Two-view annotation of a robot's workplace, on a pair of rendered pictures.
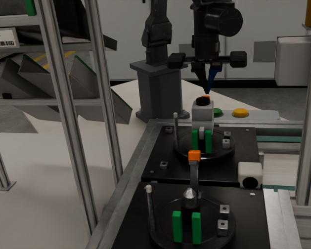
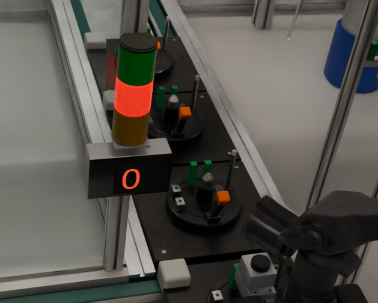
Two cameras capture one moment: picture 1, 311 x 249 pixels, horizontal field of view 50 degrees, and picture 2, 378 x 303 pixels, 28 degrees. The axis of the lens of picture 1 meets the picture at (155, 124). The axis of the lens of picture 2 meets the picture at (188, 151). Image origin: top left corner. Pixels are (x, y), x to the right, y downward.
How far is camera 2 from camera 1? 1.51 m
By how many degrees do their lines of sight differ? 108
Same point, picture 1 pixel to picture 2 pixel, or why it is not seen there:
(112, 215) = not seen: hidden behind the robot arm
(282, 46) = (163, 140)
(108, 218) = not seen: hidden behind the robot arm
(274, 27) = not seen: outside the picture
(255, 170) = (167, 264)
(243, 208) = (167, 234)
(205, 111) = (249, 257)
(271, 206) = (142, 250)
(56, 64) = (342, 91)
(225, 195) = (189, 246)
